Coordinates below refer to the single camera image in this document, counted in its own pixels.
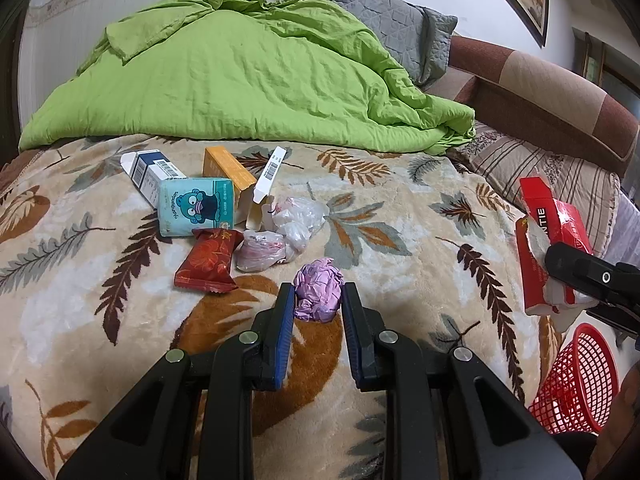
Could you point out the leaf print blanket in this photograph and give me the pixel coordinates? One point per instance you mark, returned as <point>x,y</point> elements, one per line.
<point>400,285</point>

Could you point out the clear plastic bag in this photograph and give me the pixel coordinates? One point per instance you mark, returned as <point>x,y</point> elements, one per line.
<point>300,220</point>

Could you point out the purple foil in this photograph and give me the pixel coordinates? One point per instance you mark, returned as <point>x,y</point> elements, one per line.
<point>320,290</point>

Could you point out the pinkish plastic bag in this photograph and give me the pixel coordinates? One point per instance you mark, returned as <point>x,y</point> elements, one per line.
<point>260,255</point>

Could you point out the green quilt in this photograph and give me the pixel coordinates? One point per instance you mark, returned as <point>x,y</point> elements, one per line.
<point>225,75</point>

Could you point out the teal tissue pack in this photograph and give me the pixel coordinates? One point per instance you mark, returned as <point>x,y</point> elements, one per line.
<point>195,207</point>

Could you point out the slim white barcode box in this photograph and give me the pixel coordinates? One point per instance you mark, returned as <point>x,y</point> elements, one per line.
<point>270,172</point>

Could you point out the red plastic basket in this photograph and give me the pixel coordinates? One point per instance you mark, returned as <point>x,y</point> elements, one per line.
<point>575,385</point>

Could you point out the brown upholstered headboard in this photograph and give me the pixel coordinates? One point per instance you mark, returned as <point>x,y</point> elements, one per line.
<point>550,90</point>

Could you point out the striped floral pillow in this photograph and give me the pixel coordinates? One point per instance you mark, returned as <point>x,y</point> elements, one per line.
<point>550,175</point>

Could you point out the wooden framed glass partition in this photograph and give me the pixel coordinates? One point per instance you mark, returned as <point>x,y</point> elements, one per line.
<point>590,60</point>

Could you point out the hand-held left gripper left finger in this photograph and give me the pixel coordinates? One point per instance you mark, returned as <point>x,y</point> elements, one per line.
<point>282,340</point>

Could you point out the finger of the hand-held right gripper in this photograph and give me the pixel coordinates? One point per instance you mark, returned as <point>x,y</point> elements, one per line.
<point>570,260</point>

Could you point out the red snack packet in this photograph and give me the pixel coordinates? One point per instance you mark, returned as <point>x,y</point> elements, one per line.
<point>207,262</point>
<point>535,260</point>

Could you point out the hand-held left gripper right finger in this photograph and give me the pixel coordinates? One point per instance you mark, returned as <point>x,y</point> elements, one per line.
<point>352,340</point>

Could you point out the grey quilted pillow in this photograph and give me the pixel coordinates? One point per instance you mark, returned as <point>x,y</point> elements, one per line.
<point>390,15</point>

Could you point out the orange box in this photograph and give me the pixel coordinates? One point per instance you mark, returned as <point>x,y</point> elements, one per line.
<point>225,165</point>

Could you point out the blue and white box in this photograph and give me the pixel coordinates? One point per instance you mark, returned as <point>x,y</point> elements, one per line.
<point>150,172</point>

